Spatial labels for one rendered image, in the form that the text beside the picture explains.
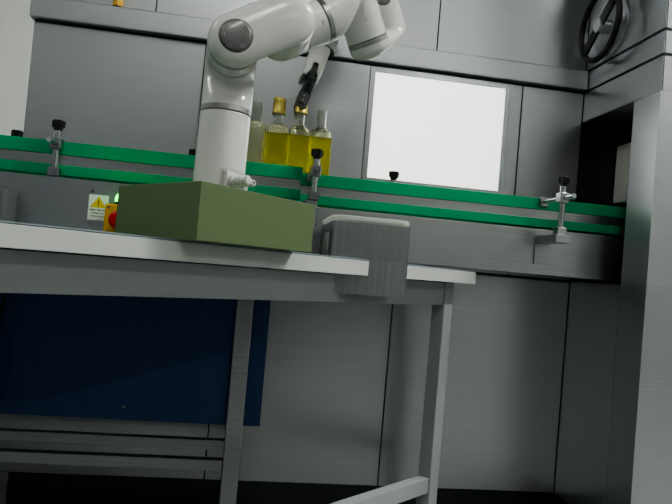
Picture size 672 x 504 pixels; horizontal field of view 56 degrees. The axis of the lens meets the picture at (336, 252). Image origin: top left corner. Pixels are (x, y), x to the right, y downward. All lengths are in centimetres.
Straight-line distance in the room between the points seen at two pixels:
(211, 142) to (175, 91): 73
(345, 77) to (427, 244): 55
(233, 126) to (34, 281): 44
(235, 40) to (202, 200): 30
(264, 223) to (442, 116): 97
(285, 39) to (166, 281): 47
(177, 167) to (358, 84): 62
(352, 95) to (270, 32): 75
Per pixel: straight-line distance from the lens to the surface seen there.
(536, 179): 204
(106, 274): 104
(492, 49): 207
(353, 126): 186
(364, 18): 136
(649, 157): 181
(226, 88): 122
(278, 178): 156
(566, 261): 183
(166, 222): 107
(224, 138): 118
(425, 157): 190
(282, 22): 118
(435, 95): 194
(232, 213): 104
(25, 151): 164
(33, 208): 160
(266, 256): 116
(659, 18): 191
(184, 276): 111
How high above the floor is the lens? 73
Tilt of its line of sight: 1 degrees up
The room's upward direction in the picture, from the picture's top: 5 degrees clockwise
